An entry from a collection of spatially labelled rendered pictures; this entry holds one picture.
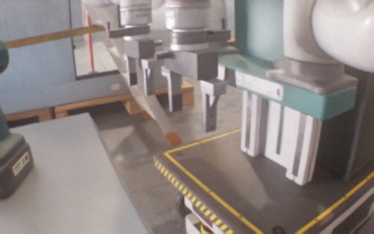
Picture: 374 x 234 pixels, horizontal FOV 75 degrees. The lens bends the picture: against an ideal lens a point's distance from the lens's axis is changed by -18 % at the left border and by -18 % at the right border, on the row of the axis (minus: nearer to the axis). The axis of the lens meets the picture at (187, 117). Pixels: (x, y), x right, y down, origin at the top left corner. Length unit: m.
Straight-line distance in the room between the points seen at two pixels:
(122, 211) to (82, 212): 0.06
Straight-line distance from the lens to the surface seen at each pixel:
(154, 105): 1.85
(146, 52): 0.78
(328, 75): 0.66
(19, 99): 2.58
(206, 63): 0.53
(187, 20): 0.53
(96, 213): 0.39
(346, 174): 1.08
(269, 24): 0.93
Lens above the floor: 0.89
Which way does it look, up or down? 22 degrees down
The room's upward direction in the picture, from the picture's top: 2 degrees counter-clockwise
